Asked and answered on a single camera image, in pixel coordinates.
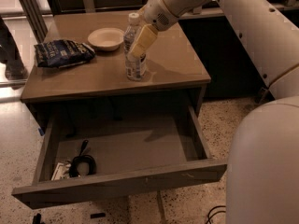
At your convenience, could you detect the brown wooden desk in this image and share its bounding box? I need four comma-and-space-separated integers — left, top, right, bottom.
21, 24, 210, 110

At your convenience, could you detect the clear plastic water bottle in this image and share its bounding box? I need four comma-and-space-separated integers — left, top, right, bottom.
123, 12, 146, 81

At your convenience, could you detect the person's dark leg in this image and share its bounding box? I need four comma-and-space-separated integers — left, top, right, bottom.
0, 17, 28, 80

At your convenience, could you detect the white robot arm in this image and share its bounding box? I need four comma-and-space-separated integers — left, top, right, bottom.
129, 0, 299, 224

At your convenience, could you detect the white paper bowl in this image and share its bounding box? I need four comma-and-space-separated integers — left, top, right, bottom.
88, 28, 124, 51

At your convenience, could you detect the small black floor object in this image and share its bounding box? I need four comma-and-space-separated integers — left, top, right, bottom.
90, 213, 106, 219

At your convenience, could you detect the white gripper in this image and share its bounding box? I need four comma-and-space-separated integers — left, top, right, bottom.
128, 0, 184, 59

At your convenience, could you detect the black floor cable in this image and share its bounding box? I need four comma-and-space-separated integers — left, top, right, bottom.
204, 204, 227, 224

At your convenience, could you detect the blue snack bag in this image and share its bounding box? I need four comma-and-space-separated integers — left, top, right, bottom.
35, 39, 95, 68

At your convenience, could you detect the white packet in drawer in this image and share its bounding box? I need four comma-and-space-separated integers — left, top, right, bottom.
51, 162, 71, 181

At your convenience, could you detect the open grey top drawer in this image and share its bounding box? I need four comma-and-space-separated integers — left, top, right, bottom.
12, 105, 226, 209

